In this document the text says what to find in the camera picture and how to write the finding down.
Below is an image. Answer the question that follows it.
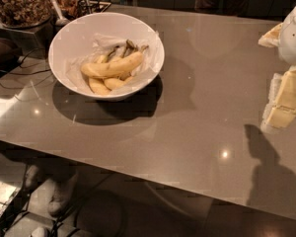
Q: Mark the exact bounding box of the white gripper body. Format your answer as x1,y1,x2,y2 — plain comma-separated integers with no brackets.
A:
278,6,296,65

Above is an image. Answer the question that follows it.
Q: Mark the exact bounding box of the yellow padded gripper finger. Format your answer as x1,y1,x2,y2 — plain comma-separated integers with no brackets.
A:
260,65,296,133
258,23,282,47

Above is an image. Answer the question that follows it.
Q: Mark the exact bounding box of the white ceramic bowl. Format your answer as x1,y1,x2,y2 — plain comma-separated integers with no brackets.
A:
48,12,157,102

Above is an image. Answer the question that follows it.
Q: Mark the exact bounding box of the white paper bowl liner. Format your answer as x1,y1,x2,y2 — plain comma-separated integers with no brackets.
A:
65,32,165,100

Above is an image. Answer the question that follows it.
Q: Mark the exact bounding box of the snack tray in background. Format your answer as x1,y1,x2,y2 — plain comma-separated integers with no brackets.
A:
56,0,111,20

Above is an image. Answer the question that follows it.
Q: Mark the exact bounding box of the white plastic scoop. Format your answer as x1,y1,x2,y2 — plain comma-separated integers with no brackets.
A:
50,0,69,27

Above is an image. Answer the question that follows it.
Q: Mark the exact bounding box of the white shoe under table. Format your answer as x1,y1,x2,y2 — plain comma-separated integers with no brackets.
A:
47,174,78,217

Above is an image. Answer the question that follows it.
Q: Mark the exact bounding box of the dark round device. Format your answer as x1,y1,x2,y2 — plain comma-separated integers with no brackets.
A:
0,38,23,77

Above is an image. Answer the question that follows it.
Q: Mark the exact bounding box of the black cable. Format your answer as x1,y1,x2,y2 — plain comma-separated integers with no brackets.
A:
0,46,53,91

